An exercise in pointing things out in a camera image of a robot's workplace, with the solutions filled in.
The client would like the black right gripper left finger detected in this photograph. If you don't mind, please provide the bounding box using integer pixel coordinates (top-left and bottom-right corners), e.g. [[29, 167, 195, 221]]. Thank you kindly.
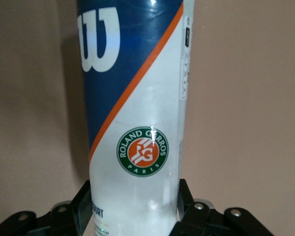
[[0, 181, 93, 236]]

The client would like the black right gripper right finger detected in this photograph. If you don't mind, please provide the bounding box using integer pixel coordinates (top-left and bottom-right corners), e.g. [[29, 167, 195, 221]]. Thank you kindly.
[[171, 178, 277, 236]]

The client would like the white blue tennis ball can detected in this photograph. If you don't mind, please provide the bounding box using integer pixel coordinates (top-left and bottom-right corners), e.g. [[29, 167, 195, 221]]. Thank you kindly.
[[75, 0, 196, 236]]

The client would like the brown table mat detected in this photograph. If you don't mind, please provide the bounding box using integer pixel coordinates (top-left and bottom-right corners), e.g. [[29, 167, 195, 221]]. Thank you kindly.
[[0, 0, 295, 236]]

